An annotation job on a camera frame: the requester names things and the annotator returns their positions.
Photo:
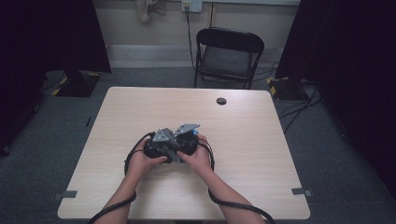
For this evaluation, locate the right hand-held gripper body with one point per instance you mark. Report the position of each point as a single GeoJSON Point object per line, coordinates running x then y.
{"type": "Point", "coordinates": [188, 143]}

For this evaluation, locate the beige hanging cloth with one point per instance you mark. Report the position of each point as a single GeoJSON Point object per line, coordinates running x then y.
{"type": "Point", "coordinates": [144, 9]}

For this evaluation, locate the black stand base striped tape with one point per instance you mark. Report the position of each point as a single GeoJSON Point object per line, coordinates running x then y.
{"type": "Point", "coordinates": [286, 90]}
{"type": "Point", "coordinates": [77, 88]}

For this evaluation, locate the black curtain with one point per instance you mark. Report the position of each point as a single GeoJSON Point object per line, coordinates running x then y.
{"type": "Point", "coordinates": [358, 62]}
{"type": "Point", "coordinates": [46, 31]}

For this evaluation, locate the black folding chair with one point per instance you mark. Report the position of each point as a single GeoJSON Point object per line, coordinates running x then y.
{"type": "Point", "coordinates": [229, 39]}

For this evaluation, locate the person's left hand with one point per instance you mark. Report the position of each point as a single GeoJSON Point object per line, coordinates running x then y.
{"type": "Point", "coordinates": [140, 165]}

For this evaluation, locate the grey terry cloth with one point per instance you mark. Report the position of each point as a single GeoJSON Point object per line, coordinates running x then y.
{"type": "Point", "coordinates": [176, 157]}

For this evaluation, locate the thin vertical wall pipe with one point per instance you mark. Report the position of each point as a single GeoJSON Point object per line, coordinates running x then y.
{"type": "Point", "coordinates": [212, 14]}

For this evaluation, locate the small black floor object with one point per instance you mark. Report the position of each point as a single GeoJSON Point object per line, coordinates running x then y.
{"type": "Point", "coordinates": [88, 121]}

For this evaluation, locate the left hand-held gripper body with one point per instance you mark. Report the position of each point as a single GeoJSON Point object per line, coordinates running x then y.
{"type": "Point", "coordinates": [158, 147]}

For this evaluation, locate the grey tape strip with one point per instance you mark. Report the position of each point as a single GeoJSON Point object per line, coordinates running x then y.
{"type": "Point", "coordinates": [300, 191]}
{"type": "Point", "coordinates": [67, 194]}

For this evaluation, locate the person's right hand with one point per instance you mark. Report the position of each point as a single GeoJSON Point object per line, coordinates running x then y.
{"type": "Point", "coordinates": [200, 161]}

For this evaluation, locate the white wall socket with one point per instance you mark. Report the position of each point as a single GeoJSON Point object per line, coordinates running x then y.
{"type": "Point", "coordinates": [196, 5]}

